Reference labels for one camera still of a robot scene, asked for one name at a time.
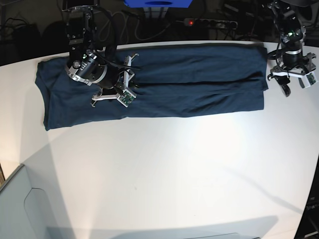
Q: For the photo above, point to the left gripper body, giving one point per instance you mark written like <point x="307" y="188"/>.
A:
<point x="301" y="67"/>

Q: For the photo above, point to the dark blue T-shirt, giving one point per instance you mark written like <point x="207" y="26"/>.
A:
<point x="175" y="81"/>

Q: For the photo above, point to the blue box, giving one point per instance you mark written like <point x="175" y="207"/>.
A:
<point x="158" y="3"/>

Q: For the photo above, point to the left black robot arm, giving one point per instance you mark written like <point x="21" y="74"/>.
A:
<point x="288" y="55"/>

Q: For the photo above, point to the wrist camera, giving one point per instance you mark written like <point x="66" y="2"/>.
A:
<point x="308" y="80"/>
<point x="126" y="97"/>

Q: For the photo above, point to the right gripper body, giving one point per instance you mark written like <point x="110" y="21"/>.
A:
<point x="117" y="79"/>

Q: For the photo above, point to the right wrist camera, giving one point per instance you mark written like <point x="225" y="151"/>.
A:
<point x="126" y="97"/>

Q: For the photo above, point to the black power strip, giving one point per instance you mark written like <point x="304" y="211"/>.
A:
<point x="210" y="23"/>

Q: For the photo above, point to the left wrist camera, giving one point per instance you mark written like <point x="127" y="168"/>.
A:
<point x="308" y="80"/>

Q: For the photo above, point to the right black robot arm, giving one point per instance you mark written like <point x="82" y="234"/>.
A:
<point x="90" y="64"/>

